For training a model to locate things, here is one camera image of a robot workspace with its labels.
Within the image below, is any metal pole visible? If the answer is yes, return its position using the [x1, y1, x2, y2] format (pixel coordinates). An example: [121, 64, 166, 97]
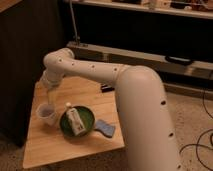
[69, 0, 80, 45]

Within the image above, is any black cable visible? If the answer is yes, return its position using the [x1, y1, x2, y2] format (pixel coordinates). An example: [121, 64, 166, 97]
[179, 71, 213, 171]

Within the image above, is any wooden table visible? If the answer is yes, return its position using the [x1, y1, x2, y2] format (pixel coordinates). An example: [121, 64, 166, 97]
[23, 77, 124, 169]

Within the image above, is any translucent white ceramic cup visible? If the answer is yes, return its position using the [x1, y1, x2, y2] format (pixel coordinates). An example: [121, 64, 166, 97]
[36, 103, 57, 126]

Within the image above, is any black case handle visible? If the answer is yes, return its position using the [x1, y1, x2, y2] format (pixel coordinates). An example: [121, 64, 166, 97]
[165, 56, 194, 66]

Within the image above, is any blue sponge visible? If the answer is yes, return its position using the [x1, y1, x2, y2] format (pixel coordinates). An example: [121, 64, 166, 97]
[94, 120, 116, 138]

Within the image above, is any dark cabinet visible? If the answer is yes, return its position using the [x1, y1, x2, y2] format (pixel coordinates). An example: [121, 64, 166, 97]
[0, 0, 66, 147]

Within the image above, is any long grey case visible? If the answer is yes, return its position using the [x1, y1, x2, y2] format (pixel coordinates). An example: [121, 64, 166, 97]
[67, 41, 213, 79]

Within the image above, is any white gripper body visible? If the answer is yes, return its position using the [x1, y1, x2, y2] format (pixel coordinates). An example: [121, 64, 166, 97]
[41, 71, 63, 104]

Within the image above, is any green round plate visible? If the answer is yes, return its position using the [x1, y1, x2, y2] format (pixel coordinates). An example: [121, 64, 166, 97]
[59, 106, 95, 137]

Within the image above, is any wooden shelf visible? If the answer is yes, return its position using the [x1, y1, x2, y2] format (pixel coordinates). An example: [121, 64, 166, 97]
[63, 0, 213, 20]

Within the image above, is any black cylinder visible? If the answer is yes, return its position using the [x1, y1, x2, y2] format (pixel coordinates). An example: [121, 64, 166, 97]
[100, 84, 114, 93]

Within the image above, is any white milk carton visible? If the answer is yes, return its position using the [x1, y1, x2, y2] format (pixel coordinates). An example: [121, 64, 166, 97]
[66, 102, 86, 135]

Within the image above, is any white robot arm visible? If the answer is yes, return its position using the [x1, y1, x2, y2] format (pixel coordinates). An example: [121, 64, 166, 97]
[41, 48, 183, 171]

